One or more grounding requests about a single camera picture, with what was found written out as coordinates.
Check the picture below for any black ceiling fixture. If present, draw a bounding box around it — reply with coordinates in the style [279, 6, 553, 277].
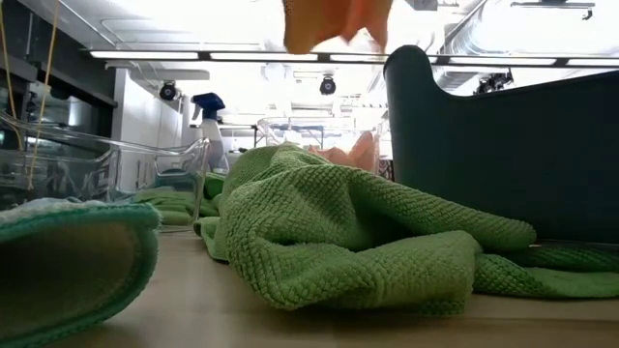
[476, 71, 515, 96]

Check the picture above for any tall clear plastic bin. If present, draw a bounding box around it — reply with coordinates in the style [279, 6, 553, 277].
[255, 116, 386, 175]

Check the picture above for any wide clear plastic bin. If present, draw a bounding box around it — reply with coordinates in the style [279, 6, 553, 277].
[0, 109, 212, 234]

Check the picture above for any dark green plastic basket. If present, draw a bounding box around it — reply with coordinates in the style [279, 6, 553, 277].
[384, 44, 619, 246]

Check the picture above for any teal-edged pale blue towel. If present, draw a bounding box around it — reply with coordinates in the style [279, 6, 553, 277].
[0, 196, 162, 348]

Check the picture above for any thin yellow cord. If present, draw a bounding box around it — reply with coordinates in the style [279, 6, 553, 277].
[0, 2, 24, 152]
[27, 0, 62, 192]

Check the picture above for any green microfiber towel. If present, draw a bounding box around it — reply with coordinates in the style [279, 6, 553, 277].
[192, 143, 619, 315]
[133, 171, 228, 228]

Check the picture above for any blue-trigger spray bottle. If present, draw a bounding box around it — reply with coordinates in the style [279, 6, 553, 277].
[191, 92, 231, 175]

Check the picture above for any overhead LED light bar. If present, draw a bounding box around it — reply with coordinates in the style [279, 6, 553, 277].
[86, 47, 619, 69]

